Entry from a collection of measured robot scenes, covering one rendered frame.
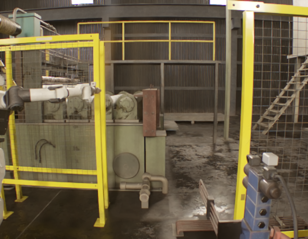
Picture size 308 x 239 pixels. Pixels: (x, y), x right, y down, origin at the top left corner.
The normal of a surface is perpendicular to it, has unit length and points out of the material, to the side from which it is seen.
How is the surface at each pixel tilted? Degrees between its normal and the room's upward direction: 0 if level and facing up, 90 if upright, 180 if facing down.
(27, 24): 90
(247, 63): 90
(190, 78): 90
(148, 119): 90
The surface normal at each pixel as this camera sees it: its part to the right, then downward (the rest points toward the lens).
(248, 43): -0.02, 0.14
